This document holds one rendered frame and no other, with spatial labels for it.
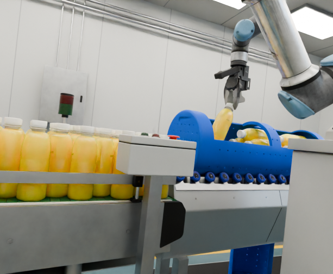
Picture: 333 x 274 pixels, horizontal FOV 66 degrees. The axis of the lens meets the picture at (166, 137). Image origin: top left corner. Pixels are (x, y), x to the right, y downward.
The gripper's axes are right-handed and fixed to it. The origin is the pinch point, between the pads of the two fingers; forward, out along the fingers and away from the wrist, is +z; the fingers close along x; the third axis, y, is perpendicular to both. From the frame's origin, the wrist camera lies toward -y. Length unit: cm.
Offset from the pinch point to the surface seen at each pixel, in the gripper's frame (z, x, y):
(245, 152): 19.5, -8.9, 3.0
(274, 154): 19.1, -9.0, 21.5
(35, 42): -100, 342, -78
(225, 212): 45.1, -8.6, -4.4
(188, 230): 52, -6, -20
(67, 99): 4, 39, -64
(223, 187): 35.2, -6.6, -4.9
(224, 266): 114, 61, 67
